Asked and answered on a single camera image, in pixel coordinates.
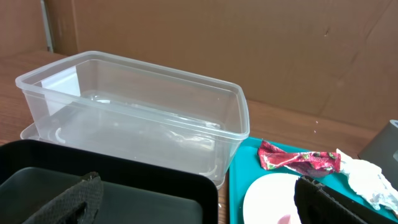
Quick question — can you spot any white round plate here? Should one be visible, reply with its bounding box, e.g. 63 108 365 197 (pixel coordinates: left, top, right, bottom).
243 173 301 224

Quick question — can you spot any white napkin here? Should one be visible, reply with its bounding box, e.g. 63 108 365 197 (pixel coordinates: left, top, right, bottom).
336 149 397 217

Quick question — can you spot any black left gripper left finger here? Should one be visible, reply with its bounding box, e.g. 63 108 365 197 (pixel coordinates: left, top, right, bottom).
23 172 104 224

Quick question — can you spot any black plastic tray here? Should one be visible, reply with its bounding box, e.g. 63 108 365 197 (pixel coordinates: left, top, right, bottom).
1 140 218 223

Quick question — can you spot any clear plastic bin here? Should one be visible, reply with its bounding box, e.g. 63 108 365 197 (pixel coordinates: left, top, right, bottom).
16 51 250 184

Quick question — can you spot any teal serving tray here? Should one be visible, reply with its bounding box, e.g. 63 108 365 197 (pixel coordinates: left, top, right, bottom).
229 138 397 223

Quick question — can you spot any red snack wrapper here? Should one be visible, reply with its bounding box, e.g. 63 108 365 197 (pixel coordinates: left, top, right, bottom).
257 141 341 177

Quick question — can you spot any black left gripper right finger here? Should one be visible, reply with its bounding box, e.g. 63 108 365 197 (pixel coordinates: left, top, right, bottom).
294 176 397 224

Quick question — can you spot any grey dishwasher rack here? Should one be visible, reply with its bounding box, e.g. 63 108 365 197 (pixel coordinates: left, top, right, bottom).
358 119 398 189

